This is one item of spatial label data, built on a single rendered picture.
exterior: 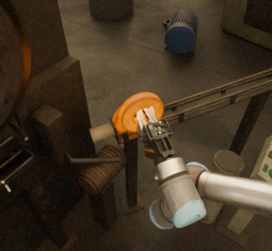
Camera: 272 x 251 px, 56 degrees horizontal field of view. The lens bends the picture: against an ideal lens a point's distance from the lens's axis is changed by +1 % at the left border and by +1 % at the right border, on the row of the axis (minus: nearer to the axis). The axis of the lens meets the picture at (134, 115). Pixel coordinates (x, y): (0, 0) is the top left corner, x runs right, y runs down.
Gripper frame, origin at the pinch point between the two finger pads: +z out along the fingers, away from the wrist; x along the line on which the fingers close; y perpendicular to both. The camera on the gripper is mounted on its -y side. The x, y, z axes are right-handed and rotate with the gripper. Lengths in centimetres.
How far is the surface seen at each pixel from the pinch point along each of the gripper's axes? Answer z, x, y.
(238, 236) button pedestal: -51, -45, -73
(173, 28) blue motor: 123, -90, -94
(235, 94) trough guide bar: 2.2, -45.0, -13.9
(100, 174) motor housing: -7.6, 17.4, -31.0
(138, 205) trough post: -18, -1, -82
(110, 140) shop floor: 33, 0, -98
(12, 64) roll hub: 4.9, 31.5, 26.6
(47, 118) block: 9.5, 30.4, -6.8
